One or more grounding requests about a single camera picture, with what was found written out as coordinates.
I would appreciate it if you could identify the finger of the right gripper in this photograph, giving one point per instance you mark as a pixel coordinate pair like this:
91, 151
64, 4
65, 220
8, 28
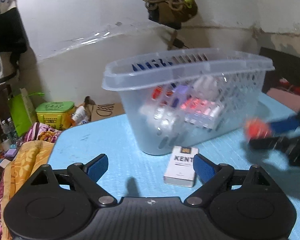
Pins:
282, 144
285, 125

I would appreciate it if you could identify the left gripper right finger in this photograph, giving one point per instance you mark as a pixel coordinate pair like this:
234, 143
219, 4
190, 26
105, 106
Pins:
214, 177

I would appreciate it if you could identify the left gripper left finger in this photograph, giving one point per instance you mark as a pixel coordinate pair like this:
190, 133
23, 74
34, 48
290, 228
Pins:
84, 177

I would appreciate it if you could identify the small red object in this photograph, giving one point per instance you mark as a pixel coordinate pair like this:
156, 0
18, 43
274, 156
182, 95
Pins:
257, 129

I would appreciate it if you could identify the white Kent cigarette pack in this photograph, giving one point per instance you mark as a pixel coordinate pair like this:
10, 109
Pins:
180, 170

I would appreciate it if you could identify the pink tissue pack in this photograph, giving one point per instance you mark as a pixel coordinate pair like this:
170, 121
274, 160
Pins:
202, 113

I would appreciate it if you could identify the white round object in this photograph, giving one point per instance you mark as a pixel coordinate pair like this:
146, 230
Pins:
206, 87

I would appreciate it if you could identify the purple box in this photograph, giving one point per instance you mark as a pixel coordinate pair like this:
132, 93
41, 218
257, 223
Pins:
181, 94

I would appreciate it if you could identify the red candy packet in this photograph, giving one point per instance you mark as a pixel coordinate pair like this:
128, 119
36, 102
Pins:
158, 91

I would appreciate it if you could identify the yellow patterned blanket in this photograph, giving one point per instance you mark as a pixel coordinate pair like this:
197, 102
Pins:
30, 156

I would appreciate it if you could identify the white bottle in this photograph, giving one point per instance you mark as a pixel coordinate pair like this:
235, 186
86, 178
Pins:
79, 117

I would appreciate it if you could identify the floral pink blanket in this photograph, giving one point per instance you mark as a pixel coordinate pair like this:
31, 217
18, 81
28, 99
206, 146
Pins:
43, 132

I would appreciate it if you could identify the brown cardboard box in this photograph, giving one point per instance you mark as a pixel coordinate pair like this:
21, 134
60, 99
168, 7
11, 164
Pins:
96, 112

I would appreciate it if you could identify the green yellow lidded tub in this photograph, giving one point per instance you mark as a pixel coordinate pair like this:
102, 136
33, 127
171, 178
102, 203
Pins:
56, 114

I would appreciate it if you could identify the clear plastic basket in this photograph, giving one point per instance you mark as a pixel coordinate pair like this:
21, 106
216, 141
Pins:
157, 126

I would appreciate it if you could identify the green paper bag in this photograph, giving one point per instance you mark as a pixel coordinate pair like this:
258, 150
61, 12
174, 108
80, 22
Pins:
22, 111

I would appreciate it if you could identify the black power adapter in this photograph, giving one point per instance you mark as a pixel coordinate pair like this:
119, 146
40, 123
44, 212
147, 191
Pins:
175, 42

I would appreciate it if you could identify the white black hanging jacket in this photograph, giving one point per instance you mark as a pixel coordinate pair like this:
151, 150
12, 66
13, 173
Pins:
13, 40

